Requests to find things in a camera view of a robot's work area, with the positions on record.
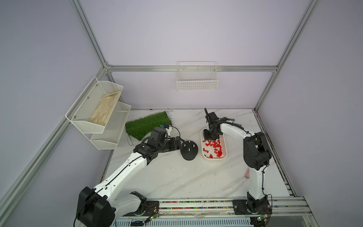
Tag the black round screw base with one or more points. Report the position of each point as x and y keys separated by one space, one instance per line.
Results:
x=189 y=150

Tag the lower white mesh shelf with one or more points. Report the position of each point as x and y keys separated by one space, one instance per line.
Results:
x=110 y=138

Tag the white mesh shelf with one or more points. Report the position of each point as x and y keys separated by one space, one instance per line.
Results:
x=84 y=113
x=110 y=138

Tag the white wire wall basket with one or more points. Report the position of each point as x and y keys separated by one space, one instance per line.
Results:
x=197 y=76

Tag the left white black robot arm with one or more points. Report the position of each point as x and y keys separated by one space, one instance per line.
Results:
x=99 y=206

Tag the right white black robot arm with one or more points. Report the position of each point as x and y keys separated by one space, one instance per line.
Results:
x=256 y=154

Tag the green artificial grass mat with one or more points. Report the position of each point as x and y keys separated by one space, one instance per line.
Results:
x=139 y=128

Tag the aluminium mounting rail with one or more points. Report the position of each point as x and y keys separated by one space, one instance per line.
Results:
x=274 y=206

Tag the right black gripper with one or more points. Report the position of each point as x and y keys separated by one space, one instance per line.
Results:
x=207 y=137

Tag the beige cloth glove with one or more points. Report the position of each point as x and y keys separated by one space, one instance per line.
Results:
x=104 y=108

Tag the white plastic tray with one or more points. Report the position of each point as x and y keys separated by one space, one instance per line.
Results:
x=213 y=150

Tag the upper white mesh shelf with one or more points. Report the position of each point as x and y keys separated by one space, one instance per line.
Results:
x=84 y=113

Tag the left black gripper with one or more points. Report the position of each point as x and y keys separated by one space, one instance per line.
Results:
x=177 y=142

